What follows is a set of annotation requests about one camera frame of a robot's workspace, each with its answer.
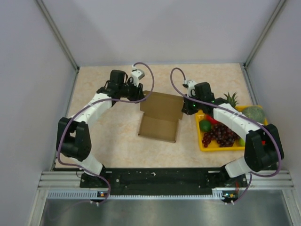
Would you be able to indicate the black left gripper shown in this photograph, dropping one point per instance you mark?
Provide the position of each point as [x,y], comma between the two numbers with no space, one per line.
[138,92]

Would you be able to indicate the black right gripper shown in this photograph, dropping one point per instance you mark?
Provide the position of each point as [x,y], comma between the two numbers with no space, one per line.
[186,108]

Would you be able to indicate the brown cardboard box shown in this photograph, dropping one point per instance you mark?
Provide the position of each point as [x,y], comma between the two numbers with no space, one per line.
[161,115]

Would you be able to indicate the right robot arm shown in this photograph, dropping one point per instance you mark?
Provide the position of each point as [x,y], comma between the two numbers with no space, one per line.
[262,143]

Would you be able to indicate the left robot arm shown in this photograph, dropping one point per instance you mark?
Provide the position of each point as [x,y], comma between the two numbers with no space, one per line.
[73,135]

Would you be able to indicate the green lime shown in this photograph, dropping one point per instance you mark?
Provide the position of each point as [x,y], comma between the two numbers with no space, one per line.
[205,125]

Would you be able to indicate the red apple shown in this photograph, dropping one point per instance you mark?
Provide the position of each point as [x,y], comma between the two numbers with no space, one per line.
[211,120]

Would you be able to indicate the orange pineapple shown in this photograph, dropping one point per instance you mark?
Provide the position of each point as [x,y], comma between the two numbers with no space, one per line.
[232,99]

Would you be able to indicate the yellow plastic tray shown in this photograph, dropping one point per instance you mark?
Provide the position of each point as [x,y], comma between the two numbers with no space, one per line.
[213,146]

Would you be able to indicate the purple grape bunch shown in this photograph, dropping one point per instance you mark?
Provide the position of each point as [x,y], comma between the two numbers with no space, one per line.
[221,134]

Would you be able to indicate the green apple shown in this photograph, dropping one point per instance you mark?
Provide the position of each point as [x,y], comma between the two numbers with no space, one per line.
[241,142]

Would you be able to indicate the green melon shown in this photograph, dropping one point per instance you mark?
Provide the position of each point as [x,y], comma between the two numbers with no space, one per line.
[255,113]

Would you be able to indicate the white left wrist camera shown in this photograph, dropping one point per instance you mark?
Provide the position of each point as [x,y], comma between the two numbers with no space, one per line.
[136,75]

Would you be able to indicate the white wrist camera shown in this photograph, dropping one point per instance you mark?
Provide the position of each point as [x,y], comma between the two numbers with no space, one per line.
[136,75]
[190,87]

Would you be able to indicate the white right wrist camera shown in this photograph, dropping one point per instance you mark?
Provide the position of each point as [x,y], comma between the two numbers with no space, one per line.
[190,87]

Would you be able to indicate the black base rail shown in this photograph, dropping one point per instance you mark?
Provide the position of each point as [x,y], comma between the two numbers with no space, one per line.
[162,181]

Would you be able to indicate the left aluminium frame post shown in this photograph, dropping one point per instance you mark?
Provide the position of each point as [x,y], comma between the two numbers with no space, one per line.
[56,33]

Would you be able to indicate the aluminium frame post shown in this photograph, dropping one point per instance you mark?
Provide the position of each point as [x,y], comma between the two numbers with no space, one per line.
[265,32]
[56,33]

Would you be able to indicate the right aluminium frame post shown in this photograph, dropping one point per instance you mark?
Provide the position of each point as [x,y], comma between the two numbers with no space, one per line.
[265,32]

